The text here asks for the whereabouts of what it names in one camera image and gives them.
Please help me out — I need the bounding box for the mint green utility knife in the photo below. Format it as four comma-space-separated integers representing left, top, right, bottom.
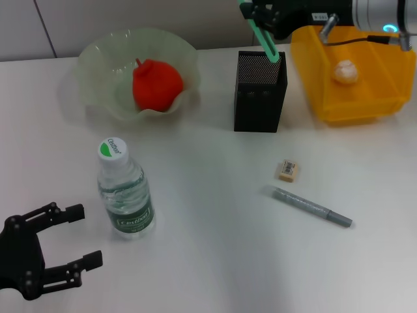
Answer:
237, 0, 281, 65

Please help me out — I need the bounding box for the yellow plastic bin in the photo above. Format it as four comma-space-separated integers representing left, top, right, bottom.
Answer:
289, 25, 417, 127

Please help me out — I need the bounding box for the grey marker pen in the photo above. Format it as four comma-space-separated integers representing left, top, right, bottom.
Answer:
264, 185, 354, 228

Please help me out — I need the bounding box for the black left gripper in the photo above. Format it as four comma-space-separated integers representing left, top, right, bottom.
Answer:
0, 201, 104, 301

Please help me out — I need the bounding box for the right gripper cable with plugs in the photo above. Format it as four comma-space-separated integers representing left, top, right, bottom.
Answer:
318, 13, 414, 52

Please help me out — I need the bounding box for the orange-red toy fruit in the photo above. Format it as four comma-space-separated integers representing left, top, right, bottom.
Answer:
132, 57, 184, 112

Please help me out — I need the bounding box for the pale green wavy glass bowl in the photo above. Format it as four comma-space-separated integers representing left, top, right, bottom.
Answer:
76, 28, 200, 131

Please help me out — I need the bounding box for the white paper ball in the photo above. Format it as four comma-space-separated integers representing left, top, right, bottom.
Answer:
331, 59, 359, 84

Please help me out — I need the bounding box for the clear green-label water bottle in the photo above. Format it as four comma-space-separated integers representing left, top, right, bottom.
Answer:
96, 136, 156, 241

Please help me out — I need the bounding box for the black mesh pen holder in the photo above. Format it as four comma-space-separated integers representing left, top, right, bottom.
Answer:
233, 50, 289, 133

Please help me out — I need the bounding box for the beige barcode eraser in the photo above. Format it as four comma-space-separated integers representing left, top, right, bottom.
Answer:
278, 158, 300, 182

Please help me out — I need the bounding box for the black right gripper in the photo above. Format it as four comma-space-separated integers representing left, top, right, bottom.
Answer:
250, 0, 355, 41

